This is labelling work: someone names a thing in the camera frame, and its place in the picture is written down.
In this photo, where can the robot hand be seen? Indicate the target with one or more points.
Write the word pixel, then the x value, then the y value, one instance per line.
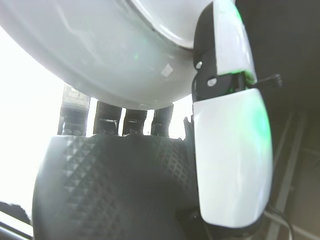
pixel 112 190

